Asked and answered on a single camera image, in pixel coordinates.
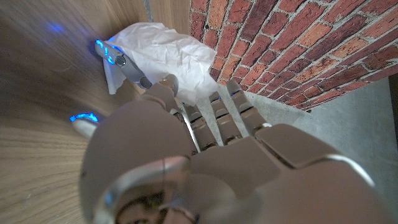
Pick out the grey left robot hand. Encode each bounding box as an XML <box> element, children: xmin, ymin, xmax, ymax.
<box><xmin>79</xmin><ymin>73</ymin><xmax>396</xmax><ymax>224</ymax></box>

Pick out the red brick printed backdrop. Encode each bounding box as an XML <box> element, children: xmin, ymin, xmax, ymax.
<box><xmin>189</xmin><ymin>0</ymin><xmax>398</xmax><ymax>111</ymax></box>

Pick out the white tissue sheet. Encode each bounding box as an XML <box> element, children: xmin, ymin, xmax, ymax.
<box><xmin>102</xmin><ymin>21</ymin><xmax>218</xmax><ymax>106</ymax></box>

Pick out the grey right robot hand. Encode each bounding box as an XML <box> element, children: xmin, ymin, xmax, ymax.
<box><xmin>70</xmin><ymin>39</ymin><xmax>153</xmax><ymax>139</ymax></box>

